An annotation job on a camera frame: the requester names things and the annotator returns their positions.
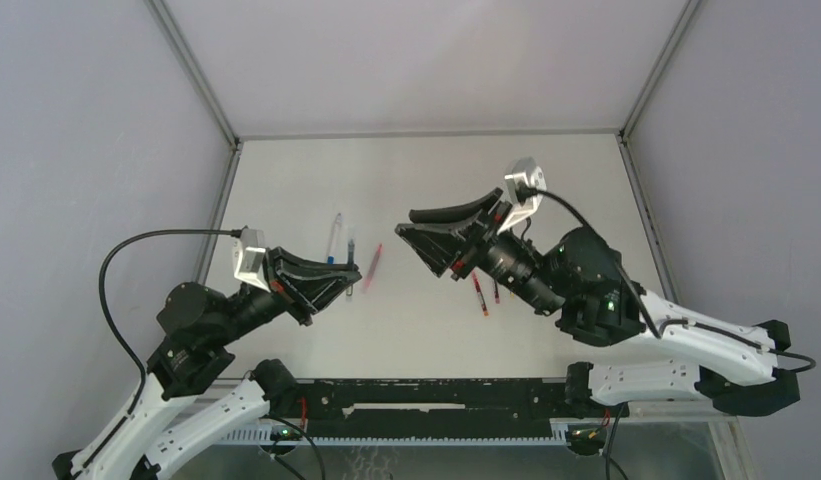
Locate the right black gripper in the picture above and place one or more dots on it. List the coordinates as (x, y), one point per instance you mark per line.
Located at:
(438, 245)

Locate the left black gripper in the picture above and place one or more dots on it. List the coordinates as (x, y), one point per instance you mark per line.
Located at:
(315, 292)

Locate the pink gel pen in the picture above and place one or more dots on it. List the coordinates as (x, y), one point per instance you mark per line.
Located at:
(371, 271)

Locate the dark red gel pen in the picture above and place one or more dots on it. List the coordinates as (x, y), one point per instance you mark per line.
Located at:
(479, 294)

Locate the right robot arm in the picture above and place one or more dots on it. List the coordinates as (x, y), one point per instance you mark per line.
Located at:
(581, 283)

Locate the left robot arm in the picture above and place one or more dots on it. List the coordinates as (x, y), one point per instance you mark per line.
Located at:
(142, 441)

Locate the blue capped white marker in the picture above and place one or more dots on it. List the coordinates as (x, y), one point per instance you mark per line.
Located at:
(334, 238)

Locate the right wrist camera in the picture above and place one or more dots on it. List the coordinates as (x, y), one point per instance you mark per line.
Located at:
(523, 180)

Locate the aluminium frame back rail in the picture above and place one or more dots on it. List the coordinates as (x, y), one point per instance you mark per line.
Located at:
(424, 134)

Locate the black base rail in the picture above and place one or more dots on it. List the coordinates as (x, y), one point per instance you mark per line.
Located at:
(437, 409)

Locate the white cable tray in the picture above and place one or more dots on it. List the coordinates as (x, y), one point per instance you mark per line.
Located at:
(555, 434)

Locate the aluminium frame left post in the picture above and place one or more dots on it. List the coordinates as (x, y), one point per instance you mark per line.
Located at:
(163, 15)

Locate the aluminium frame post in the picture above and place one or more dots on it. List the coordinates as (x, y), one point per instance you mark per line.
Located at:
(163, 15)
(624, 139)

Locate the aluminium frame right post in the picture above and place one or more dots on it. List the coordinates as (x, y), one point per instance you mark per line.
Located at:
(624, 139)

